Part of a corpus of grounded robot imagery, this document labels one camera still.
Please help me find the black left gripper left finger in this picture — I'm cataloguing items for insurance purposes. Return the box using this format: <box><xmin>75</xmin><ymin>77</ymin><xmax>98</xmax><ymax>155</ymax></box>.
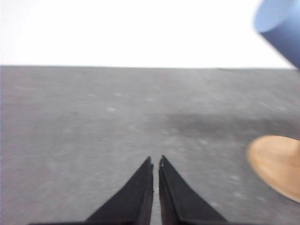
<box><xmin>85</xmin><ymin>156</ymin><xmax>154</xmax><ymax>225</ymax></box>

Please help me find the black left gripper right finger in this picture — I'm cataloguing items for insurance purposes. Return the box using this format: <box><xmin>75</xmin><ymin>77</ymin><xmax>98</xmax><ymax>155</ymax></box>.
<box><xmin>158</xmin><ymin>155</ymin><xmax>229</xmax><ymax>225</ymax></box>

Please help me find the wooden cup tree stand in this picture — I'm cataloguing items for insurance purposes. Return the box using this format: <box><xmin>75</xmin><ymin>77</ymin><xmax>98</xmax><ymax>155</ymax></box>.
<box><xmin>247</xmin><ymin>135</ymin><xmax>300</xmax><ymax>203</ymax></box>

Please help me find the blue ribbed cup hung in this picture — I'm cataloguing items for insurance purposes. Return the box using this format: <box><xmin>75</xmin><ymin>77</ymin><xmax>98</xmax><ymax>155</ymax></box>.
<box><xmin>255</xmin><ymin>0</ymin><xmax>300</xmax><ymax>69</ymax></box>

